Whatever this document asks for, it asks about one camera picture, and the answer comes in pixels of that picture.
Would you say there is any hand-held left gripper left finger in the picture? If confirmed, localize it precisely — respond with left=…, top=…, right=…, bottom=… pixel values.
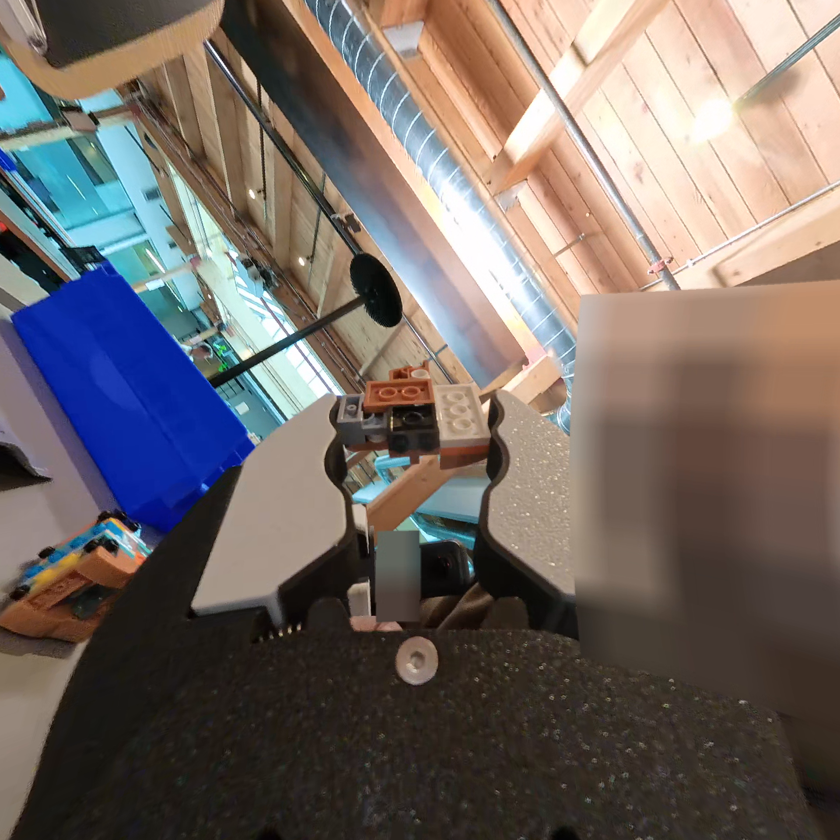
left=190, top=394, right=360, bottom=618

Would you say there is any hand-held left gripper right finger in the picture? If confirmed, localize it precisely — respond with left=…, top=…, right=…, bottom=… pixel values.
left=474, top=388, right=578, bottom=601

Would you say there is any small brown brick assembly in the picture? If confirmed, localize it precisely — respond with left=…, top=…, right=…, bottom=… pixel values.
left=336, top=361, right=493, bottom=470

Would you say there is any grey desk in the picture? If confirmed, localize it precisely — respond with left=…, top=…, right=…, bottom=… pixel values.
left=0, top=315, right=172, bottom=821

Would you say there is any blue plastic bin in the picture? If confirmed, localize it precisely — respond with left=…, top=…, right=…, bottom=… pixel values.
left=12, top=259, right=257, bottom=534

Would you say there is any multicoloured brick model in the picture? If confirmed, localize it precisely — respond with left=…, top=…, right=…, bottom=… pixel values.
left=0, top=511, right=153, bottom=644

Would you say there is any black floor lamp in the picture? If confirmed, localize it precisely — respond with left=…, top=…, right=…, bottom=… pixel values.
left=209, top=252, right=404, bottom=389

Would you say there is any instruction booklet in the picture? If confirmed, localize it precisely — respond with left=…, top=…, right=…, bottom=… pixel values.
left=0, top=441, right=53, bottom=492

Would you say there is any ceiling spot light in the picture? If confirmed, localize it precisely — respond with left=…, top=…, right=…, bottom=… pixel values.
left=689, top=98, right=736, bottom=145

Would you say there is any silver spiral air duct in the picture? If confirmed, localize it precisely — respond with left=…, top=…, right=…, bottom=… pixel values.
left=302, top=0, right=578, bottom=431

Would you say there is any rectangular metal air duct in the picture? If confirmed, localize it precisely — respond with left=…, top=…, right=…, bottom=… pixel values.
left=220, top=0, right=526, bottom=389

